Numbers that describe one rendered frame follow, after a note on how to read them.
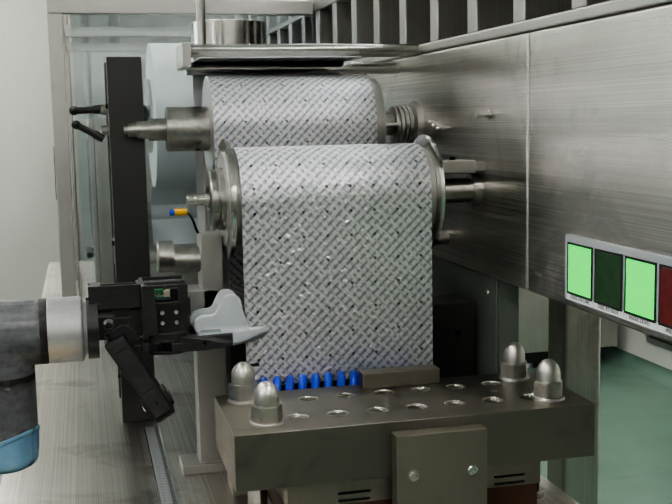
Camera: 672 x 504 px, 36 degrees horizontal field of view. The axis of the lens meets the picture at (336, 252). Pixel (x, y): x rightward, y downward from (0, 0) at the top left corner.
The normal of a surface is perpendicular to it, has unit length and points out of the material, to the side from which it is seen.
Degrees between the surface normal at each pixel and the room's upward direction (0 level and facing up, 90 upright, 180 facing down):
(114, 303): 90
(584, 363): 90
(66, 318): 61
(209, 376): 90
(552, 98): 90
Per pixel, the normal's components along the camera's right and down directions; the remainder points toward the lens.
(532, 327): 0.24, 0.12
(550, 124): -0.97, 0.05
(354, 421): -0.02, -0.99
